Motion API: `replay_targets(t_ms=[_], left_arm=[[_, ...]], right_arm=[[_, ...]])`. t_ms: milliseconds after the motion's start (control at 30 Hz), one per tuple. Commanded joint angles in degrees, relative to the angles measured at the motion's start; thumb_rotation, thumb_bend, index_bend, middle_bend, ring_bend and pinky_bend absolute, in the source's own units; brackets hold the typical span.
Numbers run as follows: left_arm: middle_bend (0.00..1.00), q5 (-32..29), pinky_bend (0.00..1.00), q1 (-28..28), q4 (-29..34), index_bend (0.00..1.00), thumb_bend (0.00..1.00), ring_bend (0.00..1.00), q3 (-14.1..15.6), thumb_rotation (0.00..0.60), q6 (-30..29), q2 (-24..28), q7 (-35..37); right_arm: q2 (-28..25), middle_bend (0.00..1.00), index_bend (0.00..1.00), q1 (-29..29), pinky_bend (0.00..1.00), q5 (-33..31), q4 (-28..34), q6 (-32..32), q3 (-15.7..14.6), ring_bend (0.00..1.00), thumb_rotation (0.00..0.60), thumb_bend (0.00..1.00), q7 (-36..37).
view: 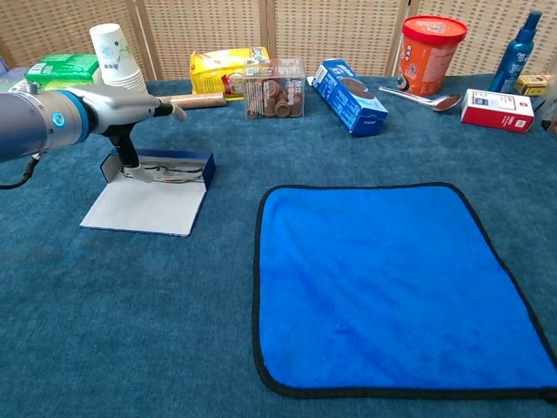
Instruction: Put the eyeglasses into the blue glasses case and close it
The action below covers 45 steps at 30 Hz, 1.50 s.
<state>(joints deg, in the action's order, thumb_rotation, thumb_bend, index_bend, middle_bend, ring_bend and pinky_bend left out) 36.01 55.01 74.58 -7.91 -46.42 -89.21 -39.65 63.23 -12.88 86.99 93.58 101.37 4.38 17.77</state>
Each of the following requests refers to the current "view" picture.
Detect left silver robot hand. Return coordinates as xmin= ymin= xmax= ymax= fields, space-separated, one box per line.
xmin=81 ymin=84 xmax=188 ymax=184

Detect thin-framed eyeglasses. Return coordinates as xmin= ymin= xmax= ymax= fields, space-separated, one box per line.
xmin=119 ymin=163 xmax=205 ymax=184

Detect dark blue glasses case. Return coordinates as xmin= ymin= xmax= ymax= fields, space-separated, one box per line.
xmin=79 ymin=148 xmax=217 ymax=238

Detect white paper cup stack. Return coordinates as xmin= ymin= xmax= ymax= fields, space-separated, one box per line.
xmin=89 ymin=23 xmax=149 ymax=95

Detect green tissue pack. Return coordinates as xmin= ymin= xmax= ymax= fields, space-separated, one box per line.
xmin=23 ymin=52 xmax=104 ymax=92

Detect brown paper wrap roll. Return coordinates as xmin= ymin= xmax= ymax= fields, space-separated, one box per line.
xmin=167 ymin=92 xmax=228 ymax=110

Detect pastel tissue multi-pack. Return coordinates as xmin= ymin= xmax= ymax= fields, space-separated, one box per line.
xmin=0 ymin=67 xmax=31 ymax=95

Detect yellow snack bag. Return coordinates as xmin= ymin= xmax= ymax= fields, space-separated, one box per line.
xmin=189 ymin=46 xmax=271 ymax=102

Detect clear box of chocolate cups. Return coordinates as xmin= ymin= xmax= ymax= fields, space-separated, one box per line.
xmin=242 ymin=57 xmax=306 ymax=121

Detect dark teal table cover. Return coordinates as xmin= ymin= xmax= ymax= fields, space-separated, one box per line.
xmin=0 ymin=73 xmax=557 ymax=418

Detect woven folding screen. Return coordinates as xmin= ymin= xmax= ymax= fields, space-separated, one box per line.
xmin=0 ymin=0 xmax=557 ymax=82

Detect dark blue cookie carton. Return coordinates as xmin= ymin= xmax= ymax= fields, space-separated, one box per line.
xmin=312 ymin=57 xmax=390 ymax=138

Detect orange instant noodle tub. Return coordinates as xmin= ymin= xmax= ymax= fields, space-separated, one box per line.
xmin=396 ymin=15 xmax=469 ymax=98

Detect bright blue microfiber cloth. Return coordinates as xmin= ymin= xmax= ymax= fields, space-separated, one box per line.
xmin=252 ymin=181 xmax=557 ymax=401

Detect metal spoon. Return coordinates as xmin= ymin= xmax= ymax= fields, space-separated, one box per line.
xmin=377 ymin=84 xmax=462 ymax=112

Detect red and white small box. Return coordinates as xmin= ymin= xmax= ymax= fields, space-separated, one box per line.
xmin=460 ymin=88 xmax=535 ymax=134

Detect blue spray bottle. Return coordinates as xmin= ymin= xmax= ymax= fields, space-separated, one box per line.
xmin=487 ymin=10 xmax=544 ymax=94

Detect small yellow brown box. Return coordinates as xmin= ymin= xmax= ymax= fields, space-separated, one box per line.
xmin=514 ymin=73 xmax=552 ymax=97

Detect clear bag of cookies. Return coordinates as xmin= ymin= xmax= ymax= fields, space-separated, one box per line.
xmin=537 ymin=86 xmax=557 ymax=134

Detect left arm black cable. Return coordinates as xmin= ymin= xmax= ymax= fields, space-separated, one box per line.
xmin=0 ymin=152 xmax=44 ymax=191

